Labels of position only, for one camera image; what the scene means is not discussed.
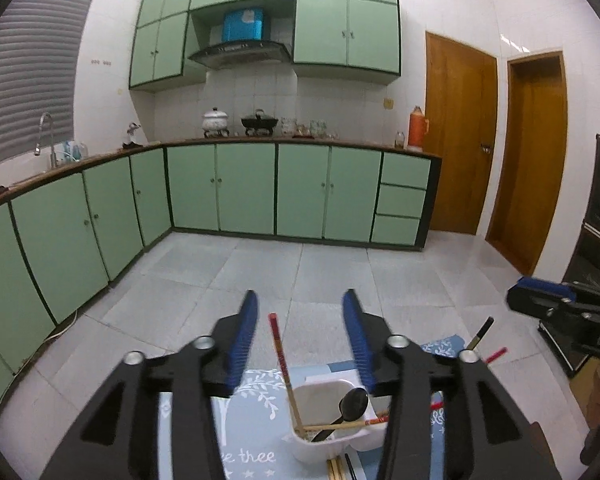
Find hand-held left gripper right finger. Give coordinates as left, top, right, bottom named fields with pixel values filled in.
left=342, top=288, right=564, bottom=480

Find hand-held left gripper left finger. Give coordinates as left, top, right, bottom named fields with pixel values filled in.
left=44, top=289, right=259, bottom=480

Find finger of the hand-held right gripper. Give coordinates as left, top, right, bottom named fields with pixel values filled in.
left=517, top=277, right=600, bottom=306
left=506, top=290, right=600, bottom=322

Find black plastic spoon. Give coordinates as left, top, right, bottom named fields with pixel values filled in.
left=310, top=387, right=370, bottom=443

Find white two-compartment utensil holder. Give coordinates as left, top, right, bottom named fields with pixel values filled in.
left=281, top=371, right=396, bottom=465

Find person's right hand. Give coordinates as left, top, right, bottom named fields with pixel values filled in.
left=583, top=360, right=600, bottom=433

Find dark blue tree-print placemat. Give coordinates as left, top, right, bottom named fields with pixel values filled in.
left=420, top=335, right=468, bottom=480

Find green drawer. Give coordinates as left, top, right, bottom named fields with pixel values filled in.
left=371, top=215, right=422, bottom=245
left=380, top=152, right=431, bottom=190
left=376, top=185, right=427, bottom=218

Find brown wooden door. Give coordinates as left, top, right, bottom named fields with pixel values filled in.
left=486, top=50, right=568, bottom=276
left=425, top=31, right=498, bottom=236

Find light blue tree-print placemat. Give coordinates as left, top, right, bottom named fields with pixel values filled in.
left=157, top=367, right=396, bottom=480

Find green base cabinet with drawers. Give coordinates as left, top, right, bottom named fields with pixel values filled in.
left=164, top=141, right=442, bottom=252

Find orange thermos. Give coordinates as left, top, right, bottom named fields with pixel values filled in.
left=409, top=106, right=430, bottom=150

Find black wok with lid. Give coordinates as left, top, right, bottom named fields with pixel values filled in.
left=241, top=109, right=279, bottom=137

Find long green base cabinet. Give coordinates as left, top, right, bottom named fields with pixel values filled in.
left=0, top=146, right=173, bottom=421

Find white lidded pot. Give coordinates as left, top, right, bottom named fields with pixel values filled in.
left=202, top=107, right=230, bottom=138

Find clear plastic bottles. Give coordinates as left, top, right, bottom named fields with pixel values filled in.
left=60, top=140, right=88, bottom=163

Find black range hood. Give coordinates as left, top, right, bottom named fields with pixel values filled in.
left=187, top=40, right=293, bottom=71

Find chrome kitchen faucet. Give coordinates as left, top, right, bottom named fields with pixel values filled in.
left=34, top=112, right=60, bottom=171

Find grey window blind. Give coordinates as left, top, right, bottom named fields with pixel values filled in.
left=0, top=0, right=97, bottom=173

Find white floor cable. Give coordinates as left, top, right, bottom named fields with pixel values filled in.
left=45, top=310, right=78, bottom=343

